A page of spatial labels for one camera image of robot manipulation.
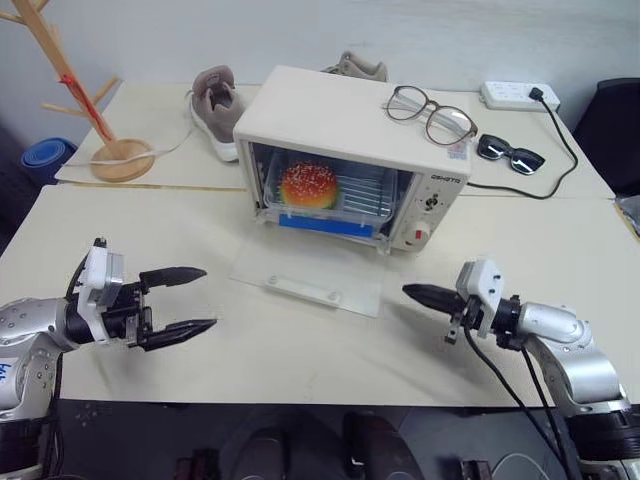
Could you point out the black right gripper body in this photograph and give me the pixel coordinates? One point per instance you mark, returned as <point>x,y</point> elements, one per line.
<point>464,312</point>

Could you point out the grey crinkled bag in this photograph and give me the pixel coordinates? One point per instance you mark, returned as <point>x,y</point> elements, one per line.
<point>631,212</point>

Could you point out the clear glass oven door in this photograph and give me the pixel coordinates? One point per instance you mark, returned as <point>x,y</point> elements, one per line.
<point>310,270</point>

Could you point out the cream toaster oven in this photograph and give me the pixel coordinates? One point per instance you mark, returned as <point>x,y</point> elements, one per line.
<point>325,115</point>

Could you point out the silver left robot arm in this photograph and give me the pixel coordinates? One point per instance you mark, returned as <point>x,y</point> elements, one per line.
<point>35,325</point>

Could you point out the wooden branch stand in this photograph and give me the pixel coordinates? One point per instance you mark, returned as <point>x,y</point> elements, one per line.
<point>120,157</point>

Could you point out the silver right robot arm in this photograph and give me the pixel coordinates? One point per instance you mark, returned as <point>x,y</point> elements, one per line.
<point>570,345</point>

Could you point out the brown clear-lens glasses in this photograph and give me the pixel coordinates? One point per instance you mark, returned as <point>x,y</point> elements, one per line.
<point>432,115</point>

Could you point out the blue rolled mat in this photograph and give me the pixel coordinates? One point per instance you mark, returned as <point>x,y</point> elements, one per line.
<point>47,160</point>

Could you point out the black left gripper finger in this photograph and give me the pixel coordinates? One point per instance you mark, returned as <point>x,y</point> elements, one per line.
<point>177,332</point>
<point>172,277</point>

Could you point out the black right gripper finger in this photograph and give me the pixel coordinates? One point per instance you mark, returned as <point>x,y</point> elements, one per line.
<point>442,305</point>
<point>432,293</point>

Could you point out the oven knob with red mark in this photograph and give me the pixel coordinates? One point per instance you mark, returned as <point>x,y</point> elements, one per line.
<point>419,234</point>

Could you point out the toy hamburger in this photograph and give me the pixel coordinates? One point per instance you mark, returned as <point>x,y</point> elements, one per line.
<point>310,185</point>

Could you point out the black chair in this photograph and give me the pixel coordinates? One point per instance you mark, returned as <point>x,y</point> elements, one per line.
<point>612,135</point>

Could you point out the small sticker on oven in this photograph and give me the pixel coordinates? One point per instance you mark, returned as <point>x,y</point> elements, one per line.
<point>457,150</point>

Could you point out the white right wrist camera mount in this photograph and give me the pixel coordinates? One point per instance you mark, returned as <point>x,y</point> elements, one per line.
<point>482,282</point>

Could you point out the beige sneaker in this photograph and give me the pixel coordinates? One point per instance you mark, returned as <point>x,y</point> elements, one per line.
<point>217,112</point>
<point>357,67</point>

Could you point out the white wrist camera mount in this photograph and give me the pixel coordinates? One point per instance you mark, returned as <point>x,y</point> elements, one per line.
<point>482,282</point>
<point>97,280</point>

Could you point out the white power strip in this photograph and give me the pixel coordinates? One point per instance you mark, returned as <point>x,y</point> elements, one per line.
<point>510,96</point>

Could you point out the blue tape strip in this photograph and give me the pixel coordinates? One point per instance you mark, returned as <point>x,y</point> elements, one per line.
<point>325,226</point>

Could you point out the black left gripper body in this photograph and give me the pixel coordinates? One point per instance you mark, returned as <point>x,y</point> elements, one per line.
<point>125,315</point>

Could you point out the black sunglasses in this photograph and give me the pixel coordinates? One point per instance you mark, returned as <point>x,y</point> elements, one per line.
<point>505,152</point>

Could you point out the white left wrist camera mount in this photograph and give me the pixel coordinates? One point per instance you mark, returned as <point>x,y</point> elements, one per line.
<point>97,280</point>

